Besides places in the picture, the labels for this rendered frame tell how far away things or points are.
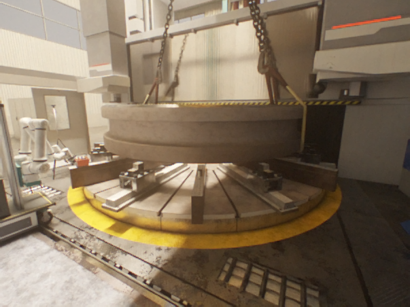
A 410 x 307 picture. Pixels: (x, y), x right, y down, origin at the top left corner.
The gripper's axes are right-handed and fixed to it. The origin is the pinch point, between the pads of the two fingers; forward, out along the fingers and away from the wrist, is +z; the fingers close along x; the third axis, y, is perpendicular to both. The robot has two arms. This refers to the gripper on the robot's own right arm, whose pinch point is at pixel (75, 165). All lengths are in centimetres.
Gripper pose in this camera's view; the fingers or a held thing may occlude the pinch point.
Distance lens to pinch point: 380.5
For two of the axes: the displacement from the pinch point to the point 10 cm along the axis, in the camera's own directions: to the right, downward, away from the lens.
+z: 0.8, 8.2, 5.7
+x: 8.9, 1.9, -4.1
